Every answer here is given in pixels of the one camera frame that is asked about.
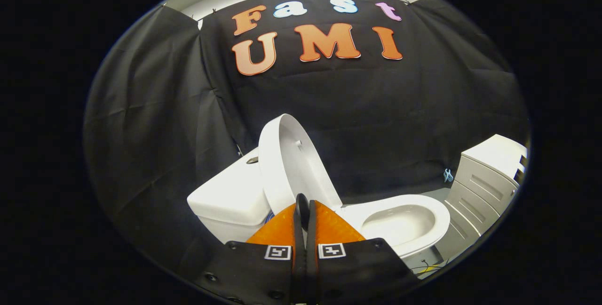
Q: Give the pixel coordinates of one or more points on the white drawer cabinet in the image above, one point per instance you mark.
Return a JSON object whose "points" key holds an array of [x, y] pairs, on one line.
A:
{"points": [[489, 173]]}

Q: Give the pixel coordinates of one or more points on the small blue clip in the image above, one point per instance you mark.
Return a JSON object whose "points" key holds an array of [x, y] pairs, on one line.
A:
{"points": [[448, 175]]}

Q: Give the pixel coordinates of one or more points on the black backdrop cloth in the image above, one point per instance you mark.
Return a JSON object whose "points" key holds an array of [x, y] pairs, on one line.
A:
{"points": [[376, 116]]}

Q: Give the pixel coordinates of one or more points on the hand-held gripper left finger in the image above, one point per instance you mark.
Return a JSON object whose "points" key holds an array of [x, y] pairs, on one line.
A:
{"points": [[254, 272]]}

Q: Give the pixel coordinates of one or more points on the white toilet lid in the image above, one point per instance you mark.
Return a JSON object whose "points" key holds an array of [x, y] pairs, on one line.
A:
{"points": [[296, 168]]}

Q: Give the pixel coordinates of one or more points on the white toilet tank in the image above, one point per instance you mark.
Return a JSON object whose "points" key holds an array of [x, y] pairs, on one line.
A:
{"points": [[230, 201]]}

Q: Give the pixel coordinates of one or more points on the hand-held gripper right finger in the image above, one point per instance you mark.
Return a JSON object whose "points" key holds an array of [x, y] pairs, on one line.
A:
{"points": [[352, 272]]}

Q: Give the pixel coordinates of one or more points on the white toilet bowl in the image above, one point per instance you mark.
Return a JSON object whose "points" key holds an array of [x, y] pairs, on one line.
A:
{"points": [[404, 225]]}

